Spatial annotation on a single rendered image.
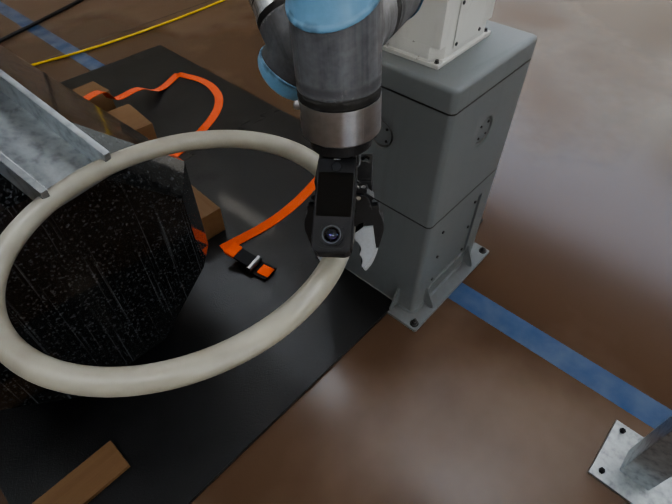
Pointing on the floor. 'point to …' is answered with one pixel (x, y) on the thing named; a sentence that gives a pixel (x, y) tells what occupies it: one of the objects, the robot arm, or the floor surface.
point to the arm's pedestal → (439, 167)
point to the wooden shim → (87, 478)
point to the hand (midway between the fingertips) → (346, 266)
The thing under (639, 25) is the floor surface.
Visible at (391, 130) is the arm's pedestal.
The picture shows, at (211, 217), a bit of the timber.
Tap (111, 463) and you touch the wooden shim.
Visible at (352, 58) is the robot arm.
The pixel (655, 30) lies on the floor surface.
